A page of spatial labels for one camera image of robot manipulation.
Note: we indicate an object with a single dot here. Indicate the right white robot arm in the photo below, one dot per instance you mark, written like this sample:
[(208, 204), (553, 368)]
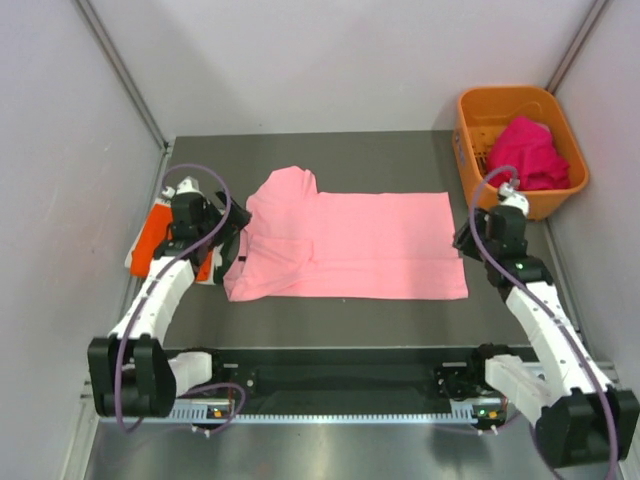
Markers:
[(577, 414)]

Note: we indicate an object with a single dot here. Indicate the white printed t shirt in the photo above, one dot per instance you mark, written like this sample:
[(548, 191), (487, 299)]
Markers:
[(204, 274)]

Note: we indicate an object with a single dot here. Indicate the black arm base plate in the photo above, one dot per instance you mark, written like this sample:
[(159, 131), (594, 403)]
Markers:
[(358, 380)]

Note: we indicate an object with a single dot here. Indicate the grey slotted cable duct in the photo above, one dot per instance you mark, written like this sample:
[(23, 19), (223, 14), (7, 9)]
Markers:
[(457, 413)]

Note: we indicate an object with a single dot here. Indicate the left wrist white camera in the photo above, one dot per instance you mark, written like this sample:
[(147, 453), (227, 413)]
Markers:
[(187, 185)]

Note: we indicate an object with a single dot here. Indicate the wrist white camera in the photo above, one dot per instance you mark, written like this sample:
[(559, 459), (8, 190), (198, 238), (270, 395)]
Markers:
[(508, 195), (187, 185)]

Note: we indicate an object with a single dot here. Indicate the magenta t shirt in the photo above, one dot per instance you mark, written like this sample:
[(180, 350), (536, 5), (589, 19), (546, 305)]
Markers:
[(528, 147)]

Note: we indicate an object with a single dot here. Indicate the orange plastic basket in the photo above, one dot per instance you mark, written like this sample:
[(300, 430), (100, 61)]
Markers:
[(482, 115)]

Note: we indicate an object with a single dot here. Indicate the light pink t shirt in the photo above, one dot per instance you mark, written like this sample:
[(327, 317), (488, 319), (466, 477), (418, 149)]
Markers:
[(301, 242)]

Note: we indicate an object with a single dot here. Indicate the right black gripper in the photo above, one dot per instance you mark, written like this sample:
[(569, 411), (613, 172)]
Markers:
[(462, 241)]

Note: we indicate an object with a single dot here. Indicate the dark green t shirt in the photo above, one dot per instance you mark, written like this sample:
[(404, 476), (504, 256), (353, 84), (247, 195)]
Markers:
[(232, 245)]

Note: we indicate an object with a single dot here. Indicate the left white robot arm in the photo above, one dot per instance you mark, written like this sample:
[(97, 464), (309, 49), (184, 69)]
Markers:
[(131, 375)]

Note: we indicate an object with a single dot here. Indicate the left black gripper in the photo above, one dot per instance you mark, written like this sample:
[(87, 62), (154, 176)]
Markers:
[(236, 221)]

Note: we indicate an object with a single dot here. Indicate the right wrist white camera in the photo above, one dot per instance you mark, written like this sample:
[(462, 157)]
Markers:
[(508, 195)]

